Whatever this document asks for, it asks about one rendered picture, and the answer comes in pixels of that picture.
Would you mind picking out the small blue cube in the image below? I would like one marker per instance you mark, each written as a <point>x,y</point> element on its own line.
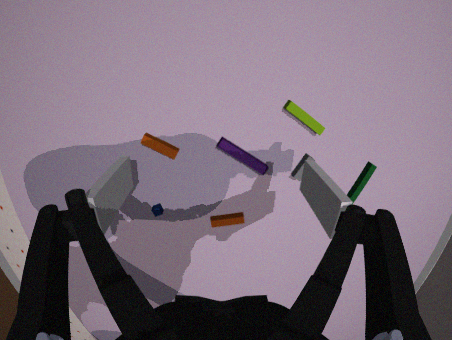
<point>157,210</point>

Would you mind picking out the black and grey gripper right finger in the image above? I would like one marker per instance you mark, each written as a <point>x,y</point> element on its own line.
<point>391,305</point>

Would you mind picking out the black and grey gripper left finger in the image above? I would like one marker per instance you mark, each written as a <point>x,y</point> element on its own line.
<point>43,304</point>

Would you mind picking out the purple rod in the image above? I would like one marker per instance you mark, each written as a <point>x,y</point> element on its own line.
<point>242,155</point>

